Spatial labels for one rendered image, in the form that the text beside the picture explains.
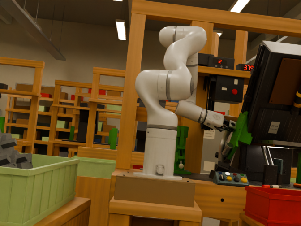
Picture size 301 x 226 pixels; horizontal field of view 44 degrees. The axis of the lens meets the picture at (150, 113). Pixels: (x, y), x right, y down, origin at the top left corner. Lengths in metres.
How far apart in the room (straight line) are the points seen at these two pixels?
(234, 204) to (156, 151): 0.54
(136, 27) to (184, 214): 1.39
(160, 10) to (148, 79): 1.04
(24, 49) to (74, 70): 1.72
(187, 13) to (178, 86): 1.10
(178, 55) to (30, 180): 0.81
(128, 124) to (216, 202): 0.81
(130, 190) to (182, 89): 0.42
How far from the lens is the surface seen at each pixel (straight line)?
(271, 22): 2.58
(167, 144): 1.41
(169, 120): 1.41
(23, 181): 1.08
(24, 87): 12.55
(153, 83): 1.44
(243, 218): 1.66
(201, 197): 1.74
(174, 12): 2.44
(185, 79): 1.42
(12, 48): 12.91
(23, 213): 1.10
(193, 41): 1.71
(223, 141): 2.13
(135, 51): 2.35
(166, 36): 1.77
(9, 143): 1.57
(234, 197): 1.78
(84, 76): 12.23
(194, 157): 2.33
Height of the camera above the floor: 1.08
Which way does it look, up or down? 4 degrees up
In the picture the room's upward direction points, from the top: 6 degrees clockwise
